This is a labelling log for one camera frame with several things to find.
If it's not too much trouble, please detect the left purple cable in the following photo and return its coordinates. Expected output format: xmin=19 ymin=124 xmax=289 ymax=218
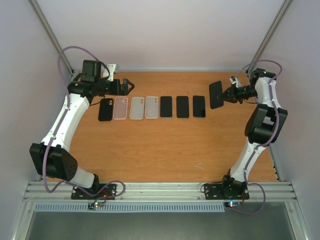
xmin=42 ymin=46 xmax=127 ymax=198

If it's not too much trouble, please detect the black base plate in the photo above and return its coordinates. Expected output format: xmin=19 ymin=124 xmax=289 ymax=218
xmin=70 ymin=183 xmax=117 ymax=200
xmin=204 ymin=183 xmax=250 ymax=201

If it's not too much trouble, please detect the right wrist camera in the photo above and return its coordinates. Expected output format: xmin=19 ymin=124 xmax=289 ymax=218
xmin=229 ymin=76 xmax=240 ymax=88

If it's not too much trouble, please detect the left circuit board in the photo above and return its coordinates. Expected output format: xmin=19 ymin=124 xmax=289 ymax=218
xmin=87 ymin=201 xmax=104 ymax=211

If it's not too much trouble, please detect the black smartphone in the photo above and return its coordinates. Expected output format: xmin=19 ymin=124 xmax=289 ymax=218
xmin=160 ymin=96 xmax=173 ymax=118

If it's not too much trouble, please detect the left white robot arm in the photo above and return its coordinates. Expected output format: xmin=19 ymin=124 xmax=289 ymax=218
xmin=29 ymin=60 xmax=135 ymax=199

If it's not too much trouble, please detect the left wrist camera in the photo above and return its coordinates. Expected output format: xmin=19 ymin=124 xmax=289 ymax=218
xmin=102 ymin=63 xmax=117 ymax=82

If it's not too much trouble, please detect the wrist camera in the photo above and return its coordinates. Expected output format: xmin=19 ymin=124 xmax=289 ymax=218
xmin=229 ymin=76 xmax=240 ymax=88
xmin=102 ymin=63 xmax=117 ymax=82

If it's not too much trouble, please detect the right circuit board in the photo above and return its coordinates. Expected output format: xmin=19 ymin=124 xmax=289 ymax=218
xmin=224 ymin=200 xmax=245 ymax=208

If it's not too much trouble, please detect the phone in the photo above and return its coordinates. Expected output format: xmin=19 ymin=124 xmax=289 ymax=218
xmin=209 ymin=81 xmax=224 ymax=110
xmin=176 ymin=96 xmax=190 ymax=118
xmin=192 ymin=95 xmax=206 ymax=118

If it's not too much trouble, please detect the circuit board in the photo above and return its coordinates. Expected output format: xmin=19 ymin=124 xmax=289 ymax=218
xmin=224 ymin=200 xmax=245 ymax=208
xmin=87 ymin=201 xmax=104 ymax=211

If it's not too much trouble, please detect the grey slotted cable duct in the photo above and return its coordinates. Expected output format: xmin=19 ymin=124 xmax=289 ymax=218
xmin=34 ymin=202 xmax=225 ymax=213

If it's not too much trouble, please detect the pink phone case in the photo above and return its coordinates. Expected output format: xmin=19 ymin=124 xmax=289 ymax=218
xmin=113 ymin=96 xmax=128 ymax=120

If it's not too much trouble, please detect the white phone case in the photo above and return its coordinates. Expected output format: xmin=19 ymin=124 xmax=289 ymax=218
xmin=129 ymin=96 xmax=145 ymax=120
xmin=145 ymin=96 xmax=159 ymax=119

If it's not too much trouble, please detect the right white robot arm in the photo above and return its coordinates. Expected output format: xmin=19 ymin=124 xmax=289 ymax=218
xmin=216 ymin=68 xmax=288 ymax=200

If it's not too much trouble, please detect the black phone case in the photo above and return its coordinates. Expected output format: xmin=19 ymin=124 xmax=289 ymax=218
xmin=98 ymin=98 xmax=114 ymax=122

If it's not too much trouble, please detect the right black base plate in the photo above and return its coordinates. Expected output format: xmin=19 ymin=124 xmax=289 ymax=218
xmin=204 ymin=183 xmax=250 ymax=201

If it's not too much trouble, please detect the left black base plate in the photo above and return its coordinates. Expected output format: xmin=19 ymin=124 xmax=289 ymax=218
xmin=70 ymin=183 xmax=117 ymax=200

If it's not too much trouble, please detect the aluminium front rail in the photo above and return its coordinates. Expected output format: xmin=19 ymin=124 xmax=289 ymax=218
xmin=23 ymin=181 xmax=298 ymax=202

